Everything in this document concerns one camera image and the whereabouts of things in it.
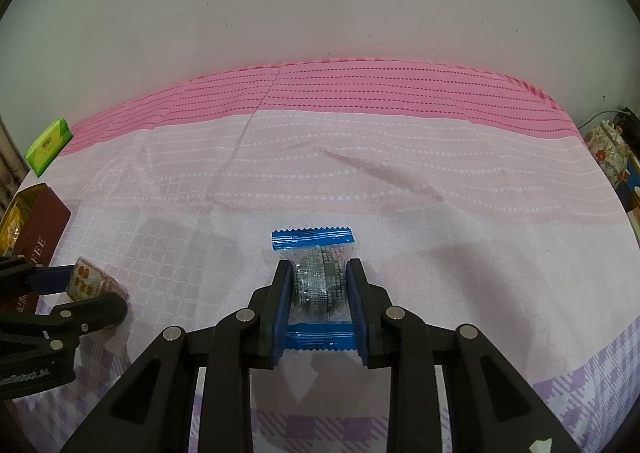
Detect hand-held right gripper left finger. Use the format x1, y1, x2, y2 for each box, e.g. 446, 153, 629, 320
60, 259, 295, 453

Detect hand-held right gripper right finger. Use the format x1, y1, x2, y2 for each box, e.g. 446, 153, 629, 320
345, 259, 583, 453

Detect grey cable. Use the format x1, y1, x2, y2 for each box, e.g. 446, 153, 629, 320
577, 109, 623, 130

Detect blue printed box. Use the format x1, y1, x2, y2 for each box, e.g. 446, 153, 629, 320
617, 168, 640, 214

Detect small clear pinkish snack packet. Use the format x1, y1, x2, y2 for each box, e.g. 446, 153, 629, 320
65, 257, 128, 304

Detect green tissue pack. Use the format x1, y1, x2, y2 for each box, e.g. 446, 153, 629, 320
25, 117, 74, 178

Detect brown and gold tin box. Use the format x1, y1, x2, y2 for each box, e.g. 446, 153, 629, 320
0, 183, 71, 316

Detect floral ceramic teapot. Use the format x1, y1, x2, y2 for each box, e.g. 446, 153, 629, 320
582, 120, 632, 186

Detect clear cookie packet blue ends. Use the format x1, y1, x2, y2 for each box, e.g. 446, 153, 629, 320
271, 225, 361, 351

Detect beige curtain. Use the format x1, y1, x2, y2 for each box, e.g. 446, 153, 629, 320
0, 123, 28, 204

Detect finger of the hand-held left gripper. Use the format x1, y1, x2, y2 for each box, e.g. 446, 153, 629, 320
0, 257, 76, 306
0, 294, 128, 351

